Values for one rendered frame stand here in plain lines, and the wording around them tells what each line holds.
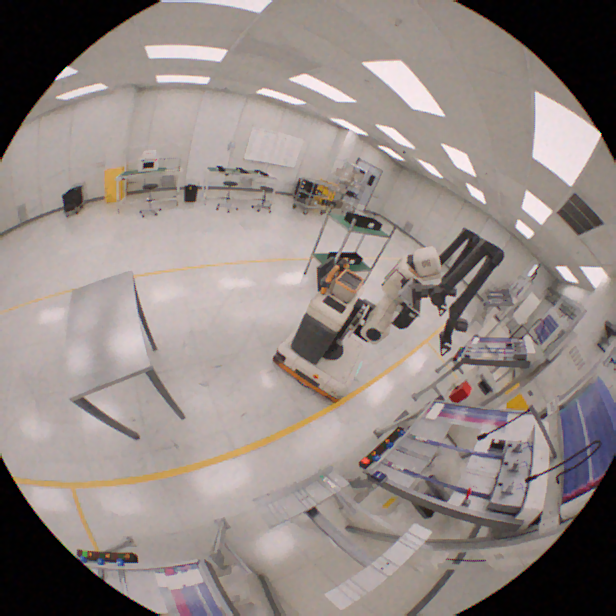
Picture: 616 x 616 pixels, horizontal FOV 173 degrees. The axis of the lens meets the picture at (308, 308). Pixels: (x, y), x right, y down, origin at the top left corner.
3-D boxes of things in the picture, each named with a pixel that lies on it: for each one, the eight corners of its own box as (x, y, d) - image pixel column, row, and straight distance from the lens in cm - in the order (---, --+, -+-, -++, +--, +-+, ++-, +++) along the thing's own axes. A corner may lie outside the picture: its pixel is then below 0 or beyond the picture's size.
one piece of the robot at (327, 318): (283, 356, 169) (319, 272, 111) (313, 321, 204) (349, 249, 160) (317, 379, 167) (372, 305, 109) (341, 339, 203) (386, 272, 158)
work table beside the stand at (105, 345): (156, 345, 196) (132, 269, 142) (185, 418, 163) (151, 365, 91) (113, 362, 204) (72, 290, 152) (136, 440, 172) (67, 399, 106)
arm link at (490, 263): (491, 243, 114) (498, 248, 104) (499, 250, 117) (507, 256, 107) (445, 308, 120) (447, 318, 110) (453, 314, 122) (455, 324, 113)
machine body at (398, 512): (334, 507, 173) (388, 515, 120) (392, 456, 203) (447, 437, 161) (376, 556, 205) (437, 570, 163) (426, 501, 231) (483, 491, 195)
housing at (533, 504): (506, 527, 100) (523, 508, 89) (526, 443, 131) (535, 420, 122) (524, 529, 102) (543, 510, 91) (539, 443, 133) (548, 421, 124)
